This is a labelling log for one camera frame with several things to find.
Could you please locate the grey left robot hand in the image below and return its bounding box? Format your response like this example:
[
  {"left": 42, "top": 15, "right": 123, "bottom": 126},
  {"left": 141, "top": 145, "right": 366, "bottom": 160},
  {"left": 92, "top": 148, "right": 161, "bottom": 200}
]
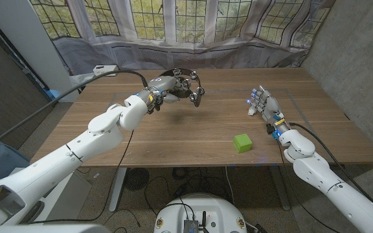
[{"left": 147, "top": 74, "right": 190, "bottom": 104}]

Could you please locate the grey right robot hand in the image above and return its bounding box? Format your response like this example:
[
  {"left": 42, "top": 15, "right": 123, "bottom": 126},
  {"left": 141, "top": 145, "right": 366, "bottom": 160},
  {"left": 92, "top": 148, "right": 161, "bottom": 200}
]
[{"left": 246, "top": 85, "right": 286, "bottom": 122}]

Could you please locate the black half-moon tambourine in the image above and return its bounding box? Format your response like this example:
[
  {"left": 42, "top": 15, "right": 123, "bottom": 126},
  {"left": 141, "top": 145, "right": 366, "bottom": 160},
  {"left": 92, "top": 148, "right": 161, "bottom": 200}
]
[{"left": 160, "top": 67, "right": 205, "bottom": 108}]

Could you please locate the green cube block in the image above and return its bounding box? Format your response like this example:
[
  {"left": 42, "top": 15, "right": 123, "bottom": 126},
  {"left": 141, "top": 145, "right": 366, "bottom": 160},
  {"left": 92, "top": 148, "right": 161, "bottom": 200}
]
[{"left": 232, "top": 133, "right": 253, "bottom": 154}]

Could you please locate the printed window backdrop cloth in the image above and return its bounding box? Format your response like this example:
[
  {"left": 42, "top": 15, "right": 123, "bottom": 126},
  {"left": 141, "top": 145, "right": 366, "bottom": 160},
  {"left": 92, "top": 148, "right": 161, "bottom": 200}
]
[{"left": 29, "top": 0, "right": 336, "bottom": 76}]

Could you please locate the white power strip box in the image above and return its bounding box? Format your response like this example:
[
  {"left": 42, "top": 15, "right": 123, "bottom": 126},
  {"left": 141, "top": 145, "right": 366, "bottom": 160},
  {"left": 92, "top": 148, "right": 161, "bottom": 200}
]
[{"left": 92, "top": 64, "right": 119, "bottom": 77}]

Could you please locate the grey table leg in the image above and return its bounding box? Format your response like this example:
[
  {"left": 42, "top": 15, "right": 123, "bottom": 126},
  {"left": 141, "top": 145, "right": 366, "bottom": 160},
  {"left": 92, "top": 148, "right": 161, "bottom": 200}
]
[{"left": 269, "top": 165, "right": 291, "bottom": 211}]

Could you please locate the black round floor fan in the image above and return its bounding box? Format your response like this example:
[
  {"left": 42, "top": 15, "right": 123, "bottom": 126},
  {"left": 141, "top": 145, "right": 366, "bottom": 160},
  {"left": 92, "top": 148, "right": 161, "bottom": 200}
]
[{"left": 124, "top": 167, "right": 150, "bottom": 192}]

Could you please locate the white table leg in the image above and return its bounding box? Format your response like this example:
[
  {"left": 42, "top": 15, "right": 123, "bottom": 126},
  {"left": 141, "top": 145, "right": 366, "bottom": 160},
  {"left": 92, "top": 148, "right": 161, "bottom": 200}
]
[{"left": 109, "top": 167, "right": 128, "bottom": 213}]

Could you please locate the white robot torso base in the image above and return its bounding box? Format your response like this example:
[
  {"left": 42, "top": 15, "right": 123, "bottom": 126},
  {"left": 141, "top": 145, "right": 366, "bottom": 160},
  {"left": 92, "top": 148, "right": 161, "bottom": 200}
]
[{"left": 153, "top": 193, "right": 248, "bottom": 233}]

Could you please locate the white pillar panel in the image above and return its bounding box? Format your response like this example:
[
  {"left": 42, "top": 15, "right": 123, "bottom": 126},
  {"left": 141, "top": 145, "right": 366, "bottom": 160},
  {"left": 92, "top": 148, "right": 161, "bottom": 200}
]
[{"left": 0, "top": 0, "right": 80, "bottom": 103}]

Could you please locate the white floor cabinet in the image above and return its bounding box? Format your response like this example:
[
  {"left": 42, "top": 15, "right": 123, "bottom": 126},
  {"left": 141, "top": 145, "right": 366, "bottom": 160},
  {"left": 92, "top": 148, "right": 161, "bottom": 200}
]
[{"left": 37, "top": 171, "right": 93, "bottom": 225}]

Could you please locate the blue-grey cushion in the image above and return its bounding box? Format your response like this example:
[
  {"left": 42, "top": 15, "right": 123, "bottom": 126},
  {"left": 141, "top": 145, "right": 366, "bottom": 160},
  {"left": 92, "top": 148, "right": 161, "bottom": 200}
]
[{"left": 0, "top": 142, "right": 32, "bottom": 187}]

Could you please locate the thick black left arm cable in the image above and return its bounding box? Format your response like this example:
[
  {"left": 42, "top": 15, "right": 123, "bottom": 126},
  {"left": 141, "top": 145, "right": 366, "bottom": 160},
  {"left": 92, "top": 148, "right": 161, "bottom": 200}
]
[{"left": 0, "top": 69, "right": 149, "bottom": 156}]

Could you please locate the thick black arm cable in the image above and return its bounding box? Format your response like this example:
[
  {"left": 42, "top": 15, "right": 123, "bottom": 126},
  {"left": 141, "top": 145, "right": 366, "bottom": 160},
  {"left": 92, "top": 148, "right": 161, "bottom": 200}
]
[
  {"left": 0, "top": 69, "right": 149, "bottom": 156},
  {"left": 288, "top": 121, "right": 373, "bottom": 216}
]

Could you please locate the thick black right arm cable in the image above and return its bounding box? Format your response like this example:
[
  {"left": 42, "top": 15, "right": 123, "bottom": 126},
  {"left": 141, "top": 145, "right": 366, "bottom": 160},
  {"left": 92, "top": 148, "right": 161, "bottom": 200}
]
[{"left": 288, "top": 121, "right": 373, "bottom": 216}]

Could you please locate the white floor cable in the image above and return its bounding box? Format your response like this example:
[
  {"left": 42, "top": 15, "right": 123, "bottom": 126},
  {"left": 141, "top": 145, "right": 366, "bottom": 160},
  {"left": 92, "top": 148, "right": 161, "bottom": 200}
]
[{"left": 224, "top": 166, "right": 236, "bottom": 206}]

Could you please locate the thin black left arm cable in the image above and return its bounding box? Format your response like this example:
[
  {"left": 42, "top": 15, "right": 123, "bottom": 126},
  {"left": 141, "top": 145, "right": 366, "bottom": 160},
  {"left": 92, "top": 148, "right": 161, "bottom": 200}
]
[{"left": 30, "top": 128, "right": 135, "bottom": 225}]

